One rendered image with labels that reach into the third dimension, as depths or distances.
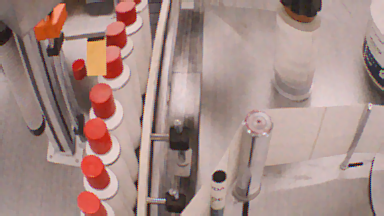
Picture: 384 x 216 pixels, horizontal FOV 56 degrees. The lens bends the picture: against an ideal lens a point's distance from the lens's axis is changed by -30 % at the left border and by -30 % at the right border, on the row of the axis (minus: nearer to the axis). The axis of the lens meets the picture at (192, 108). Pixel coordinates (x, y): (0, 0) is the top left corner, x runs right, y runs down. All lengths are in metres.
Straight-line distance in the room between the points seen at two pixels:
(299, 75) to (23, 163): 0.57
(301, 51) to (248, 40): 0.21
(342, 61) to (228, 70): 0.27
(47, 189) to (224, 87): 0.39
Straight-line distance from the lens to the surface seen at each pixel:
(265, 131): 0.57
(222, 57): 0.88
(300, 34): 0.71
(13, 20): 0.41
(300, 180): 0.75
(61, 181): 0.84
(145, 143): 0.74
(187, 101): 0.89
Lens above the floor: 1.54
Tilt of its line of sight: 54 degrees down
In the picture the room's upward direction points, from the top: 4 degrees counter-clockwise
